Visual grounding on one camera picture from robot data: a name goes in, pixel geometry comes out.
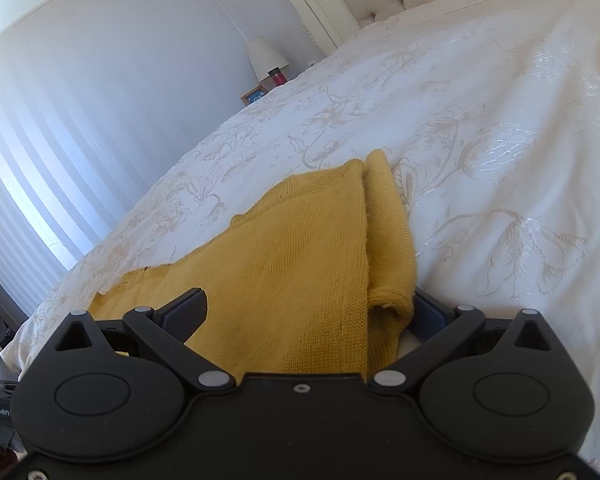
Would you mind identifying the white table lamp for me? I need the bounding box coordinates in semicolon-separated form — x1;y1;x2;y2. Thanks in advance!
245;36;289;83

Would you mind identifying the yellow knit sweater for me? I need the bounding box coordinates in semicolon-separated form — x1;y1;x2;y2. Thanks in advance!
87;149;418;377

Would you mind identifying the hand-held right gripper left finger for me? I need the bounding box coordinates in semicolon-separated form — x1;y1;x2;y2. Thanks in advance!
52;287;236;394

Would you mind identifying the wooden picture frame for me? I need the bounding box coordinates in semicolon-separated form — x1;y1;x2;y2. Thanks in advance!
240;86;269;106

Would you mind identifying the white floral bedspread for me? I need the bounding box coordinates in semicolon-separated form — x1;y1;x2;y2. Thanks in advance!
17;0;600;392

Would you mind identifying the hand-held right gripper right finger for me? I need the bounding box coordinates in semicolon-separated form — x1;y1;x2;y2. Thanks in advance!
366;287;550;394

